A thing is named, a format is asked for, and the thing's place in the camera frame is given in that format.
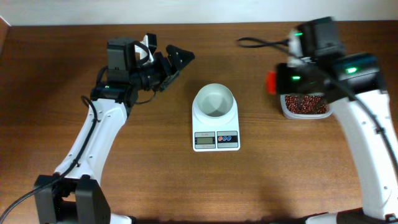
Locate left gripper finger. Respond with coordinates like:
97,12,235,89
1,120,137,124
166,45,195,72
146,33,157,55

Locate orange measuring scoop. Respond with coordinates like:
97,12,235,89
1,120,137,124
266,71,277,95

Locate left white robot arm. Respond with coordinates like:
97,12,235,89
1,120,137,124
34,33,195,224

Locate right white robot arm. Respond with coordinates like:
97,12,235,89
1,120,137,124
275,17,397,223

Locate white round bowl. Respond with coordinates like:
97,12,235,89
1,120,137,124
193,83,234,118

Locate white digital kitchen scale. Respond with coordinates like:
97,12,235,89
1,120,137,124
192,98,241,152

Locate red beans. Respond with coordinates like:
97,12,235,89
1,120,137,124
284,95,327,114

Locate clear plastic container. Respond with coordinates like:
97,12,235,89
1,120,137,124
280,93,333,119

